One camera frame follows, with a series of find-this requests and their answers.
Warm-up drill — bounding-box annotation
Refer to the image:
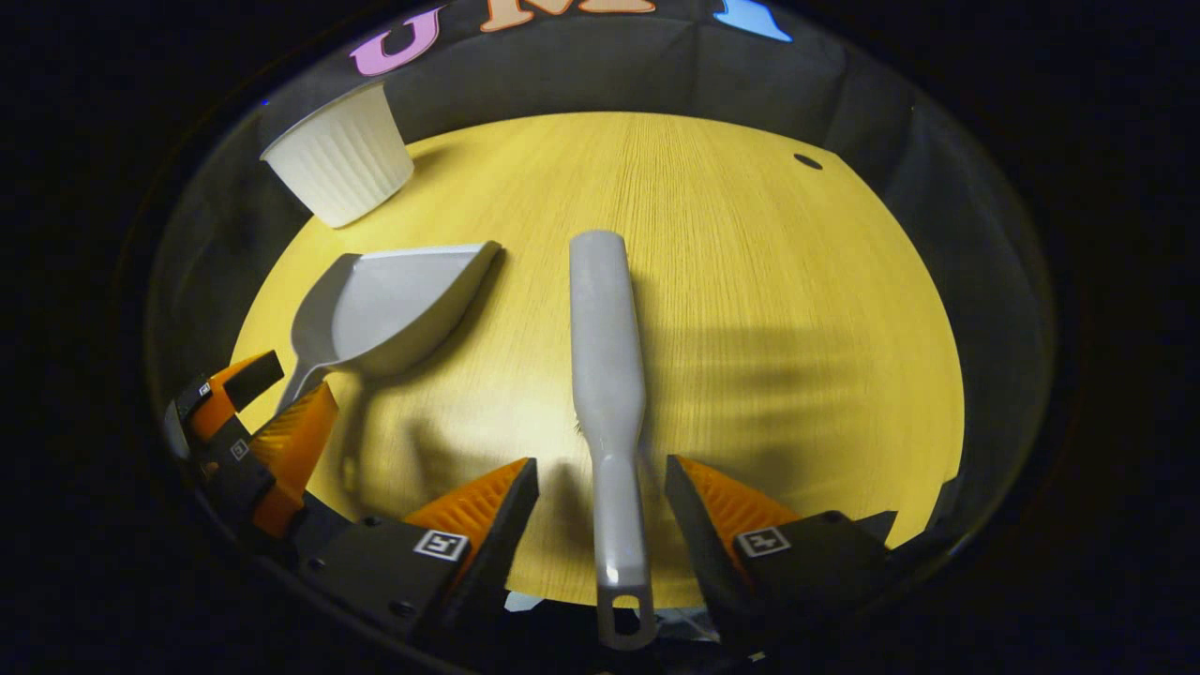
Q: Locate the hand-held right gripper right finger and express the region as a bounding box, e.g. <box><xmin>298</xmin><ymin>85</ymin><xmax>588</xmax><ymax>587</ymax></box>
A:
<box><xmin>664</xmin><ymin>455</ymin><xmax>901</xmax><ymax>648</ymax></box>

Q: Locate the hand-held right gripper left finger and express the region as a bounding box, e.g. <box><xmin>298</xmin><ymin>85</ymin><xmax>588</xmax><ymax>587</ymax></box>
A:
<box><xmin>298</xmin><ymin>457</ymin><xmax>540</xmax><ymax>648</ymax></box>

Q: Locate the grey plastic dustpan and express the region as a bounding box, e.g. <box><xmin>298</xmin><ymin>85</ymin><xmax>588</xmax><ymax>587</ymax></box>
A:
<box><xmin>275</xmin><ymin>242</ymin><xmax>503</xmax><ymax>415</ymax></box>

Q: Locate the grey small broom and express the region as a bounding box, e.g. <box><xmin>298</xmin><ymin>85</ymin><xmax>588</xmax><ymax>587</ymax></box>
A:
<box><xmin>569</xmin><ymin>230</ymin><xmax>657</xmax><ymax>652</ymax></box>

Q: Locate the white ribbed garbage bin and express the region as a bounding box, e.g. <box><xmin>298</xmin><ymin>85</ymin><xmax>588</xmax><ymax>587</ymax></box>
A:
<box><xmin>261</xmin><ymin>82</ymin><xmax>415</xmax><ymax>229</ymax></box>

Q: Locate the yellow wooden desktop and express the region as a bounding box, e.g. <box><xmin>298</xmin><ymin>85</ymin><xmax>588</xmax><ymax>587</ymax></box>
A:
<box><xmin>230</xmin><ymin>111</ymin><xmax>967</xmax><ymax>610</ymax></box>

